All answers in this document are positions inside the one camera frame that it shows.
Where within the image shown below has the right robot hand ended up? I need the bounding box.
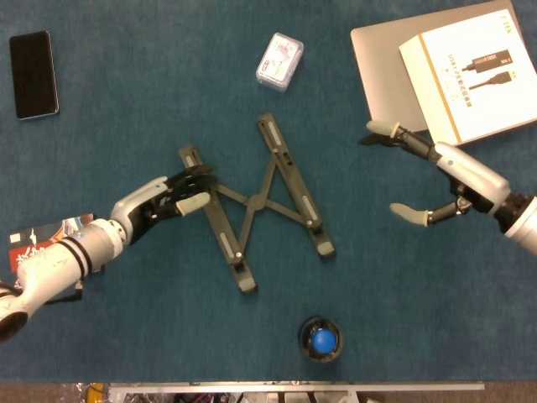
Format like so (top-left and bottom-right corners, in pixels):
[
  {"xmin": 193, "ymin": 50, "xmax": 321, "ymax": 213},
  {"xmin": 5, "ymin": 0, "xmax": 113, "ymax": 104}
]
[{"xmin": 359, "ymin": 119, "xmax": 511, "ymax": 228}]

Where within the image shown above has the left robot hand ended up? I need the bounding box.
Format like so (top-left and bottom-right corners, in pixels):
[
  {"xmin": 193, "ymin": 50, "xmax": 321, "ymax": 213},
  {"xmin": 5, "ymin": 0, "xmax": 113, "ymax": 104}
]
[{"xmin": 109, "ymin": 164, "xmax": 219, "ymax": 247}]

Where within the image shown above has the black folding laptop stand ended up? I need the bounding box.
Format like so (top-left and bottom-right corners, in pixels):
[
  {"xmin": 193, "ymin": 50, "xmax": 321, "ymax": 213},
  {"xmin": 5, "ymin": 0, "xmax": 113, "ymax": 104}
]
[{"xmin": 177, "ymin": 113, "xmax": 336, "ymax": 295}]

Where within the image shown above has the silver closed laptop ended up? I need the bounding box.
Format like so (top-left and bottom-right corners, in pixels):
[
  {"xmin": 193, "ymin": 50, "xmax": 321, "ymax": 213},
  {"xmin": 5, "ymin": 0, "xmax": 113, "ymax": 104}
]
[{"xmin": 350, "ymin": 0, "xmax": 525, "ymax": 140}]

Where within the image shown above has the teal table cloth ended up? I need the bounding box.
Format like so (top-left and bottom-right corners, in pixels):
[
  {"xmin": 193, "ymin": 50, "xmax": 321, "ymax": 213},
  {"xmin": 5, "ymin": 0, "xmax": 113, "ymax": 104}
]
[{"xmin": 0, "ymin": 0, "xmax": 537, "ymax": 384}]

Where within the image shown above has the red illustrated book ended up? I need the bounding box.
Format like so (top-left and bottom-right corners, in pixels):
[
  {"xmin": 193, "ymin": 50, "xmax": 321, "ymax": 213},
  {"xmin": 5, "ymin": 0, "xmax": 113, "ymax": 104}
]
[{"xmin": 8, "ymin": 212, "xmax": 106, "ymax": 276}]

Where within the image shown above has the black smartphone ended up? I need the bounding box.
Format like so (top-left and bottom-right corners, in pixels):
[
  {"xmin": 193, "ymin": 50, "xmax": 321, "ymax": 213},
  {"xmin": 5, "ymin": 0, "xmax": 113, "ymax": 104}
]
[{"xmin": 8, "ymin": 29, "xmax": 60, "ymax": 121}]

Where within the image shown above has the small clear plastic case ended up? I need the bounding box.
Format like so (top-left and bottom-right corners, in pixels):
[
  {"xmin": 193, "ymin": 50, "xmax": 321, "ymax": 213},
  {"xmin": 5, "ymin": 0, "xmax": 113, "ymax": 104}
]
[{"xmin": 255, "ymin": 32, "xmax": 305, "ymax": 94}]

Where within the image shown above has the crinkled clear plastic wrap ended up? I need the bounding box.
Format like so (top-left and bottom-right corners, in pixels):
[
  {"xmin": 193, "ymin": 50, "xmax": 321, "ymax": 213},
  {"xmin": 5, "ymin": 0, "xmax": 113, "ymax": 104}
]
[{"xmin": 58, "ymin": 382, "xmax": 111, "ymax": 403}]

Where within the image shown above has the dark bottle with blue cap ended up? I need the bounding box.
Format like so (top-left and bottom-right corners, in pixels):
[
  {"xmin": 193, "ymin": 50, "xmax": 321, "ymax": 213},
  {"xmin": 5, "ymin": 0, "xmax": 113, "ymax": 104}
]
[{"xmin": 298, "ymin": 315, "xmax": 344, "ymax": 363}]

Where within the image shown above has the white cable product box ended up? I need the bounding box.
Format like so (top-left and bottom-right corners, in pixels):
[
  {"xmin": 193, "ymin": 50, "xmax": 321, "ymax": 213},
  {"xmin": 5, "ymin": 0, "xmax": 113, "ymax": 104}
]
[{"xmin": 398, "ymin": 8, "xmax": 537, "ymax": 153}]

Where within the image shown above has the aluminium frame rail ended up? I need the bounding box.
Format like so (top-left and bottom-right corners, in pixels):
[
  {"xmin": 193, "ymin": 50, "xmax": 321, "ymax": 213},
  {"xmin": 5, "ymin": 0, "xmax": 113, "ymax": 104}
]
[{"xmin": 108, "ymin": 380, "xmax": 486, "ymax": 394}]

